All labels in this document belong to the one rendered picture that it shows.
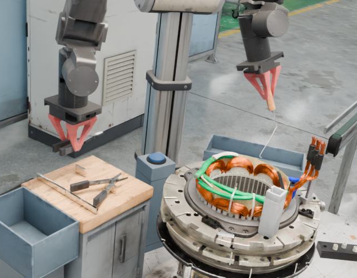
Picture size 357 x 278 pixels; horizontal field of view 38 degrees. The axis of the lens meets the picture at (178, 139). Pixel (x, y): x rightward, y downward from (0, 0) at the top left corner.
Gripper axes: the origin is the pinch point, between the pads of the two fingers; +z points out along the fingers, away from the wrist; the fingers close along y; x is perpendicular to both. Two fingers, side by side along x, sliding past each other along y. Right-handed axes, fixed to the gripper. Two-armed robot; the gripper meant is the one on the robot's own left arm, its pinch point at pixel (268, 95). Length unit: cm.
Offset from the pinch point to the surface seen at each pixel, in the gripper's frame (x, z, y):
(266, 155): 7.9, 18.2, 2.9
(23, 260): 3, 7, -66
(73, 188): 8, 1, -51
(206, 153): 12.3, 10.8, -13.0
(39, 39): 224, -12, 48
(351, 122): 56, 55, 106
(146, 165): 18.7, 8.6, -26.8
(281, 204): -25.2, 9.3, -28.5
